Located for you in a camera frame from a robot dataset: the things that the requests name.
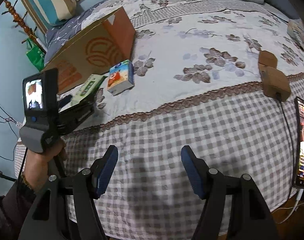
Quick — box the white phone cable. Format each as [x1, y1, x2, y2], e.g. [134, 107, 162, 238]
[277, 188, 304, 224]

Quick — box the person's left hand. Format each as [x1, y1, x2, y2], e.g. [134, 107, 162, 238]
[23, 139, 67, 192]

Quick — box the left striped pillow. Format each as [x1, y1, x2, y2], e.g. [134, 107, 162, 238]
[21, 0, 76, 33]

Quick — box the blue orange cartoon carton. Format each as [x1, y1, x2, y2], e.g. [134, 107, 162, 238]
[107, 60, 134, 96]

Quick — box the green tissue packet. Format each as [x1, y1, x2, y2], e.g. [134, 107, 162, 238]
[58, 74, 106, 112]

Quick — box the wooden phone stand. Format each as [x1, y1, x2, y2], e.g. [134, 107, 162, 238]
[258, 50, 291, 102]

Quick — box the green shopping bag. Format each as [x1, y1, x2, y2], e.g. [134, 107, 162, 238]
[26, 38, 45, 72]

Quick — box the wooden coat rack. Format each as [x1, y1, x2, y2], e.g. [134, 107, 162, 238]
[2, 0, 45, 53]

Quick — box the smartphone with lit screen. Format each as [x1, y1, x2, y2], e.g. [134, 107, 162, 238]
[293, 96, 304, 189]

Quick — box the white plug on cable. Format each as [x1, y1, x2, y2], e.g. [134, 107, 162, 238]
[16, 122, 23, 128]

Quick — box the black charging cable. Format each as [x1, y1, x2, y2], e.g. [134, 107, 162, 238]
[276, 93, 297, 170]

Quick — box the pink white plush item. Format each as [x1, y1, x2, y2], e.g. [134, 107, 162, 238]
[287, 19, 304, 50]

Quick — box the brown cardboard box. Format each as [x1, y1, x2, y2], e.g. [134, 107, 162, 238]
[45, 7, 136, 95]

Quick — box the floral checked bedspread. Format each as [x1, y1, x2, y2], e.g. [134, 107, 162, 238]
[65, 0, 304, 239]

